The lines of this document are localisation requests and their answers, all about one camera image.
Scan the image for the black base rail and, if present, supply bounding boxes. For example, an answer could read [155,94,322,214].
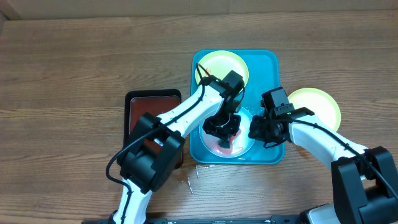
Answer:
[81,214,307,224]

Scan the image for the yellow-green plate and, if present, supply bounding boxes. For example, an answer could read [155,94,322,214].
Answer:
[288,88,341,131]
[198,50,249,86]

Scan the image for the teal plastic tray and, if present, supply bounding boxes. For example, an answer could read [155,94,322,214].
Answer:
[189,49,285,165]

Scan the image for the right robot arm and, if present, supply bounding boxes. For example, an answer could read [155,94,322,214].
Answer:
[248,87,397,224]

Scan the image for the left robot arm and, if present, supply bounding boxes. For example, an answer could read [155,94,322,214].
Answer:
[107,71,244,223]

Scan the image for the green orange sponge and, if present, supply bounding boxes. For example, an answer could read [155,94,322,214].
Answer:
[218,139,231,149]

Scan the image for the light blue plate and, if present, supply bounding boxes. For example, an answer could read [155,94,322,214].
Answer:
[199,108,254,158]

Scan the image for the black wash basin tray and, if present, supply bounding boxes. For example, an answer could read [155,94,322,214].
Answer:
[123,88,184,170]

